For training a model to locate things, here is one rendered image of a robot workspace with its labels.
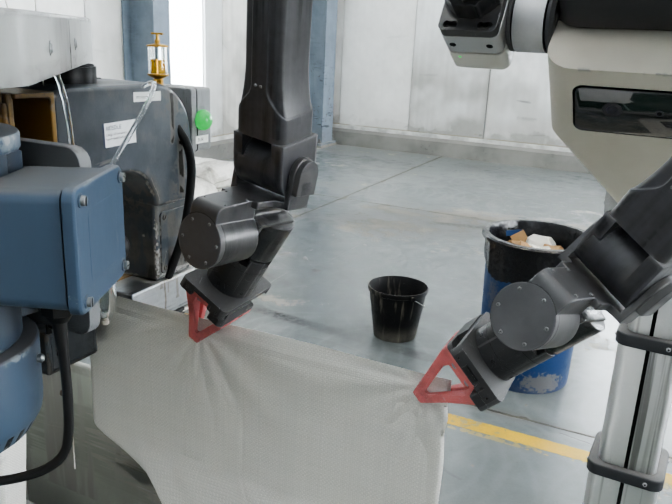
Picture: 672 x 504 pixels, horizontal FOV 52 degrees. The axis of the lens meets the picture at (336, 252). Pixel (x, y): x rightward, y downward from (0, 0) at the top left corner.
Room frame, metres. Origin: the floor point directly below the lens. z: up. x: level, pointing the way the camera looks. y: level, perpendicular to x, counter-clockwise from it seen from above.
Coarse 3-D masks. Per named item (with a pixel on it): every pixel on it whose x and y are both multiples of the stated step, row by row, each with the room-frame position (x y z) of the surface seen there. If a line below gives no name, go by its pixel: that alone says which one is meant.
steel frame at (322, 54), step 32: (128, 0) 6.62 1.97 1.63; (160, 0) 6.50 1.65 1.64; (320, 0) 9.45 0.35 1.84; (128, 32) 6.61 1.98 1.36; (160, 32) 6.49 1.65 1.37; (320, 32) 9.44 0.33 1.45; (128, 64) 6.59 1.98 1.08; (320, 64) 9.44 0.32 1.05; (320, 96) 9.43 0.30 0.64; (320, 128) 9.42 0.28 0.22
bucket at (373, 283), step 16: (368, 288) 3.19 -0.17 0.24; (384, 288) 3.33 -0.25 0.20; (400, 288) 3.34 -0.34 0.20; (416, 288) 3.30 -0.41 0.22; (384, 304) 3.09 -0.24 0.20; (400, 304) 3.07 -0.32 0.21; (416, 304) 3.10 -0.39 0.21; (384, 320) 3.10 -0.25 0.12; (400, 320) 3.08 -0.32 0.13; (416, 320) 3.13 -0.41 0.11; (384, 336) 3.12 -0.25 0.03; (400, 336) 3.10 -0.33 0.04
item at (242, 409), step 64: (128, 320) 0.82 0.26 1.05; (128, 384) 0.83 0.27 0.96; (192, 384) 0.78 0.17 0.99; (256, 384) 0.74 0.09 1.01; (320, 384) 0.70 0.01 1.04; (384, 384) 0.67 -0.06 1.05; (448, 384) 0.64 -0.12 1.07; (128, 448) 0.82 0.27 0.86; (192, 448) 0.78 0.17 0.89; (256, 448) 0.74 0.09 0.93; (320, 448) 0.70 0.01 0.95; (384, 448) 0.67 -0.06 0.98
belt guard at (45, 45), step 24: (0, 24) 0.47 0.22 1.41; (24, 24) 0.50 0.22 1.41; (48, 24) 0.59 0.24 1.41; (72, 24) 0.73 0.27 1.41; (0, 48) 0.47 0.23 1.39; (24, 48) 0.50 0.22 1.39; (48, 48) 0.58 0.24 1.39; (72, 48) 0.72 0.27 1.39; (0, 72) 0.47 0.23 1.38; (24, 72) 0.49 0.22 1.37; (48, 72) 0.57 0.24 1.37
